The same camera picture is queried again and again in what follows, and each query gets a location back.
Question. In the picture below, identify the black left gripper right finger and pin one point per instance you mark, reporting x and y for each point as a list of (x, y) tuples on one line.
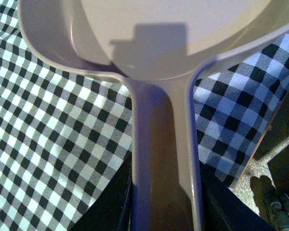
[(223, 211)]

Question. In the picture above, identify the shoe on floor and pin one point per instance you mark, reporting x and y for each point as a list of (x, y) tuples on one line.
[(273, 204)]

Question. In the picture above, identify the black white checkered bedsheet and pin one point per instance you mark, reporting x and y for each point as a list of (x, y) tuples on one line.
[(63, 136)]

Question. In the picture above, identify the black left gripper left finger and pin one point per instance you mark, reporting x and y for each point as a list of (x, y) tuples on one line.
[(111, 211)]

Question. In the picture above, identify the grey plastic dustpan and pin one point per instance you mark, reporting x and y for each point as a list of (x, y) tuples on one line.
[(157, 49)]

